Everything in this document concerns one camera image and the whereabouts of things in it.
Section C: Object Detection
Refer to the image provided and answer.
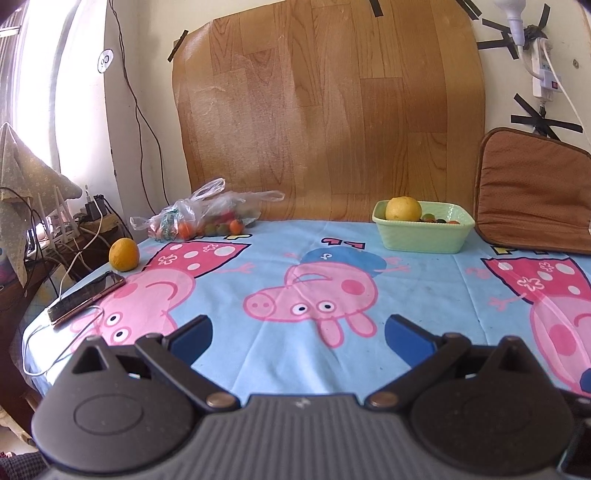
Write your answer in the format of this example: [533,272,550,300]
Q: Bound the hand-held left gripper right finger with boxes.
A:
[364,314,542,412]

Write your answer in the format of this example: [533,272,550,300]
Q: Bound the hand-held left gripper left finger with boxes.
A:
[68,315,242,414]

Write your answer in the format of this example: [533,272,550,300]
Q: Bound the light green plastic bowl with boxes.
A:
[372,199,476,254]

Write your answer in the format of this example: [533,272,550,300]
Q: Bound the large yellow lemon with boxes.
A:
[385,196,423,222]

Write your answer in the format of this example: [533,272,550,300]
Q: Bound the yellow orange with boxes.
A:
[108,237,140,271]

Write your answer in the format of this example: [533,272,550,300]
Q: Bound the black smartphone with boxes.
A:
[47,271,126,325]

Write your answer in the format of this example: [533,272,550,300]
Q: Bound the cartoon pig printed blanket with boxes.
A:
[21,217,591,402]

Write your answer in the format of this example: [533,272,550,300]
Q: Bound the clear plastic bag of produce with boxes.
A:
[130,178,286,243]

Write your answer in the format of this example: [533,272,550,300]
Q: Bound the black charger plug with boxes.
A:
[84,194,109,222]

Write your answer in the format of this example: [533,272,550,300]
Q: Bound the white router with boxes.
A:
[34,185,81,252]

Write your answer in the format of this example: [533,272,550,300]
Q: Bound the brown seat cushion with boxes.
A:
[473,128,591,256]

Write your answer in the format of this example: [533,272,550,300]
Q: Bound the floral cloth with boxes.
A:
[0,124,84,284]

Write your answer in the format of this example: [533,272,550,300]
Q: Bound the wood-pattern vinyl sheet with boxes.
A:
[172,0,488,223]

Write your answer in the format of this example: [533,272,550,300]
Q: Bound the crossed black tape strips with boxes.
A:
[513,93,583,139]

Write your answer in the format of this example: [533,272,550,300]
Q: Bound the black tape wad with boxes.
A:
[526,9,550,40]

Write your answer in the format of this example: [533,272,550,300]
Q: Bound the white charging cable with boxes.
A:
[23,217,106,377]

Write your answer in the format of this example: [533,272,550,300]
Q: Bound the black wall cable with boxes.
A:
[108,0,169,208]

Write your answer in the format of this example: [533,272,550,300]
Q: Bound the white power cable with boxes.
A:
[542,41,591,153]

